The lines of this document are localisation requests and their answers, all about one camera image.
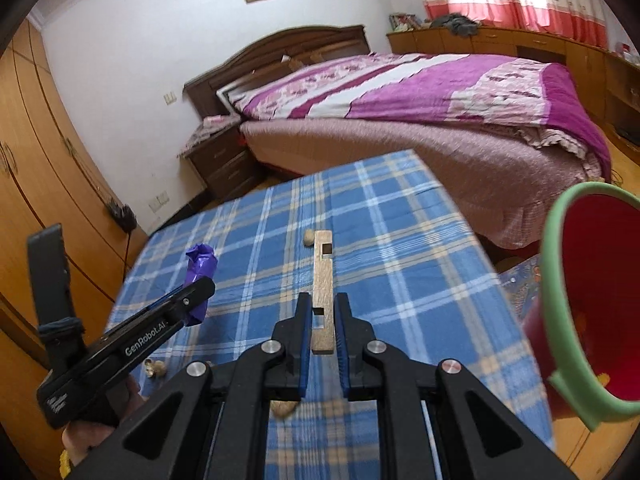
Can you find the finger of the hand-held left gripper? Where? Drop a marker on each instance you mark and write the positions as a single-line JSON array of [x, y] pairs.
[[192, 297]]

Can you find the black flat device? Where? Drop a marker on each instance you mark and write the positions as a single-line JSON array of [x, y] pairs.
[[630, 133]]

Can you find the row of books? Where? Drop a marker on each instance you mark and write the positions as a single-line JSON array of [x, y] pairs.
[[406, 21]]

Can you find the white wall outlet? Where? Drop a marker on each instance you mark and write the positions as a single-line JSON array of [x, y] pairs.
[[159, 201]]

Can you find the notched wooden block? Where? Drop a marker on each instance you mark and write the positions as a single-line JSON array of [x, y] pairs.
[[322, 280]]

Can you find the walnut shell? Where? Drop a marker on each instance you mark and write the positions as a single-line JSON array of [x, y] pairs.
[[148, 366], [309, 238], [160, 368], [285, 409]]

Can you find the pink floral curtains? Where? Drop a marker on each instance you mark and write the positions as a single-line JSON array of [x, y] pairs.
[[500, 10]]

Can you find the dark clothes pile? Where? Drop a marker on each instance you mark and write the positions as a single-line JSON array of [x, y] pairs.
[[455, 24]]

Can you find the white wall switch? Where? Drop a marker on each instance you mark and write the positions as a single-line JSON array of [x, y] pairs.
[[170, 98]]

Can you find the pink cloth pile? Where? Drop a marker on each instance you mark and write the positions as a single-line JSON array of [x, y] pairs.
[[210, 132]]

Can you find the person's left hand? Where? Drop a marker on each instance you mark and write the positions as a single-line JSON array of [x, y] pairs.
[[87, 437]]

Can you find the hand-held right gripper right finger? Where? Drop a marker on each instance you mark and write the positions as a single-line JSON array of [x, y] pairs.
[[342, 350]]

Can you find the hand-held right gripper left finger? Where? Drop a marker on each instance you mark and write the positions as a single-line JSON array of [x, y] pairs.
[[302, 350]]

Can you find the dark wooden bed headboard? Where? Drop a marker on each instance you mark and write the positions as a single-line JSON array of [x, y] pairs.
[[260, 55]]

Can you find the purple wrapper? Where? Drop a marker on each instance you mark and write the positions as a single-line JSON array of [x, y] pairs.
[[200, 265]]

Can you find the long wooden cabinet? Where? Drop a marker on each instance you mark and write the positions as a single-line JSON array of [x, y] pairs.
[[500, 42]]

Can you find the open wooden shelf unit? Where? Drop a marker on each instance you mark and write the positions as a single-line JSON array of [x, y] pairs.
[[620, 80]]

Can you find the blue plaid blanket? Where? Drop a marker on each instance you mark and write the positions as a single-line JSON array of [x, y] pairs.
[[400, 270]]

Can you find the red bucket with green rim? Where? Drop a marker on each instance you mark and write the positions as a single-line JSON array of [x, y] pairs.
[[600, 270]]

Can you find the wooden wardrobe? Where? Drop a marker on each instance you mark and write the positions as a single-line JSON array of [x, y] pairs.
[[40, 160]]

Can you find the dark wooden nightstand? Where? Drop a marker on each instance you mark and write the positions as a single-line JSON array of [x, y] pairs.
[[225, 170]]

